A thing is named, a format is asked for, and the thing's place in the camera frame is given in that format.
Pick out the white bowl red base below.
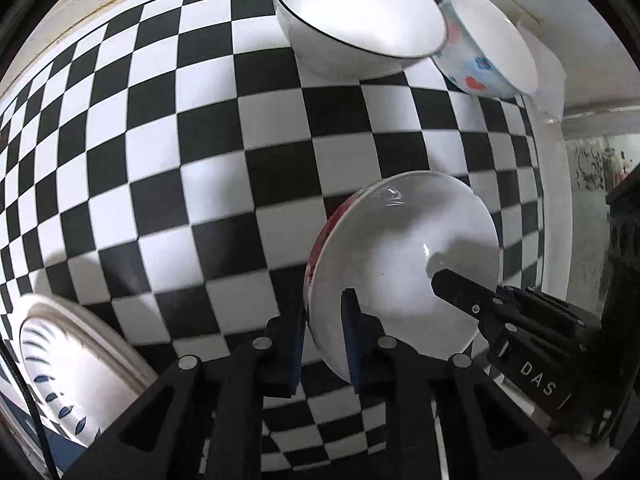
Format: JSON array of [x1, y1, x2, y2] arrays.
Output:
[[304, 171, 500, 379]]

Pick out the white plate blue leaf rim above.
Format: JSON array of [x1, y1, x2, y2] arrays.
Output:
[[11, 292, 157, 448]]

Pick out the white bowl flower pattern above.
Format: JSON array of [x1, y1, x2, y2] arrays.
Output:
[[433, 0, 539, 99]]

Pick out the white bowl dark rim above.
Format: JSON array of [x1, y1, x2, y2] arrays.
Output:
[[273, 0, 447, 80]]

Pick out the black white checkered mat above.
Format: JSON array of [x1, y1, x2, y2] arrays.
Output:
[[0, 0, 551, 474]]

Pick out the white folded cloth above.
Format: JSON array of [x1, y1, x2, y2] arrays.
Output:
[[516, 24, 566, 122]]

